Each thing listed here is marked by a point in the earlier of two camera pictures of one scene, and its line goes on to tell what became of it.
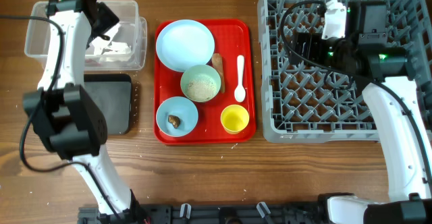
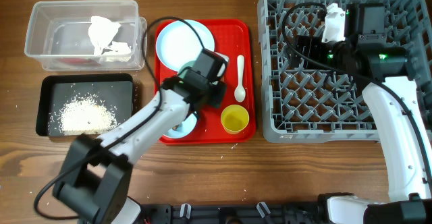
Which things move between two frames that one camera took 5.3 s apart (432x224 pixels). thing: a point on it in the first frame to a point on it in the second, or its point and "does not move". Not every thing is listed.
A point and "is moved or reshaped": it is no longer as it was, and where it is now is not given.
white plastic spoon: [240, 92] does not move
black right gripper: [312, 41] does not move
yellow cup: [234, 119] does not move
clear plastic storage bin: [125, 49] does not move
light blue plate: [183, 43] does not move
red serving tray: [167, 81] to [234, 122]
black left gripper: [109, 19] to [214, 97]
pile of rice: [201, 88] is moved or reshaped
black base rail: [212, 214] does not move
